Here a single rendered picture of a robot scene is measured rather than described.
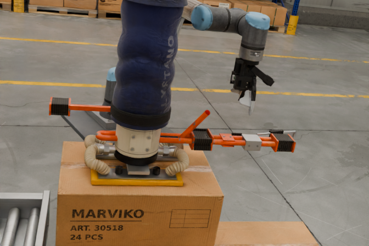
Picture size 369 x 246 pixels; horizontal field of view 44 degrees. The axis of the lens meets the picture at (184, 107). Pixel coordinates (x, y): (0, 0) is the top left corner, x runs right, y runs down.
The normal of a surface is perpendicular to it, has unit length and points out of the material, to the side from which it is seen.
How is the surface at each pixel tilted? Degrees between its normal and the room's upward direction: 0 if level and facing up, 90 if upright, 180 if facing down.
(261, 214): 0
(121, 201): 90
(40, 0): 93
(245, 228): 0
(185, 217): 90
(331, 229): 0
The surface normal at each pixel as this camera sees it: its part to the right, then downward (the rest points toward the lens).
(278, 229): 0.14, -0.92
